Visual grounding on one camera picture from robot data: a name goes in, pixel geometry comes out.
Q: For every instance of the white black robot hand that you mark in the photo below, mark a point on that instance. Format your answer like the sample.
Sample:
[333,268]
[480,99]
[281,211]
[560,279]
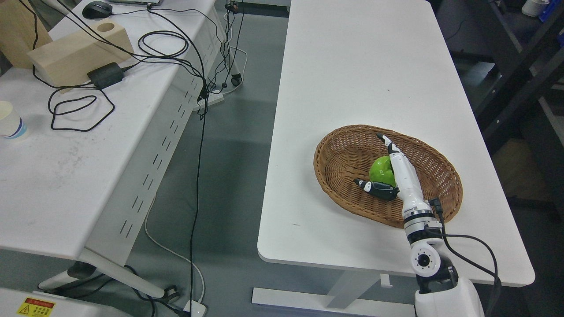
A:
[407,188]

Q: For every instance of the black computer mouse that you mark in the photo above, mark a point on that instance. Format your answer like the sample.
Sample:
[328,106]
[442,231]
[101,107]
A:
[97,10]

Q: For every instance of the black power adapter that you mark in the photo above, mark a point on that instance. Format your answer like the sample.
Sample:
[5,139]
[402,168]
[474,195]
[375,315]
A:
[105,76]

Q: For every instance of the brown wicker basket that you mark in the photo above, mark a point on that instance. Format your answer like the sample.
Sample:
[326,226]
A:
[349,152]

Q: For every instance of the white folding table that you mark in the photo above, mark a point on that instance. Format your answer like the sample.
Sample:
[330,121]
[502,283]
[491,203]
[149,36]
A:
[83,196]

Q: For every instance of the white power strip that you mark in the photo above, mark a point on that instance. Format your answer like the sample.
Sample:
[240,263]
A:
[214,97]
[195,309]

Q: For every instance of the far white power strip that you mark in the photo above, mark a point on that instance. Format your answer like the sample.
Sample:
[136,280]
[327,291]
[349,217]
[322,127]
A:
[214,97]

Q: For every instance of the white black floor device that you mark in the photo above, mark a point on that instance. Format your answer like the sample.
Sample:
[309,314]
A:
[14,303]

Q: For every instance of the green apple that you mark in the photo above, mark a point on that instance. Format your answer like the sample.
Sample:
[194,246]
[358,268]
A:
[381,171]

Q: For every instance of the paper cup blue stripe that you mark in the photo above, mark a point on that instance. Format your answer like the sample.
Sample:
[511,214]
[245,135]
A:
[12,125]

